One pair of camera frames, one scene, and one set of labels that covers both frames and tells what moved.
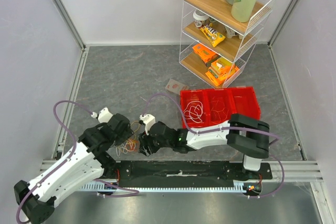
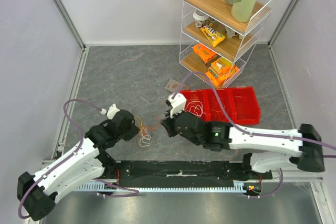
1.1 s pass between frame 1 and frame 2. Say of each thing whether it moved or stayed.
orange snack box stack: stayed
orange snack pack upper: stayed
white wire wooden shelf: stayed
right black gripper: moved
